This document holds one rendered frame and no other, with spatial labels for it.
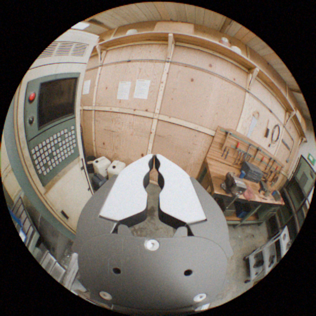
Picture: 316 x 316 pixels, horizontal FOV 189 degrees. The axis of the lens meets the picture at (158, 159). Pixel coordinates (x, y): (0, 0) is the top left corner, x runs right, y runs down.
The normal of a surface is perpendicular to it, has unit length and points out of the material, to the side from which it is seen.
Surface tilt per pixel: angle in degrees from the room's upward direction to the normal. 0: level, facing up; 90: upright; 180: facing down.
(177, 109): 90
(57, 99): 90
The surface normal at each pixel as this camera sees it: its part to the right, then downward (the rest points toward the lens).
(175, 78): -0.22, 0.49
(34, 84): 0.96, 0.28
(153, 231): 0.19, -0.83
